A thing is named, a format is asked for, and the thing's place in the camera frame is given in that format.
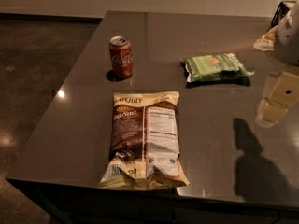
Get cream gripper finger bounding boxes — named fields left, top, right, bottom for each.
left=255, top=99, right=288, bottom=128

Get brown chip bag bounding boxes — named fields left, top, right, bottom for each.
left=99, top=91, right=189, bottom=191

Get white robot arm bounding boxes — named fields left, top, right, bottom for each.
left=253, top=1, right=299, bottom=128

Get pale crumpled snack bag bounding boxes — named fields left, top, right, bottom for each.
left=253, top=26, right=277, bottom=51

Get green jalapeno chip bag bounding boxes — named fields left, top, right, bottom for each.
left=183, top=53, right=254, bottom=83

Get red Coca-Cola can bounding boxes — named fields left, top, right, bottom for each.
left=109, top=36, right=133, bottom=79

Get black wire basket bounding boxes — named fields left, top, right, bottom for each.
left=271, top=1, right=296, bottom=27

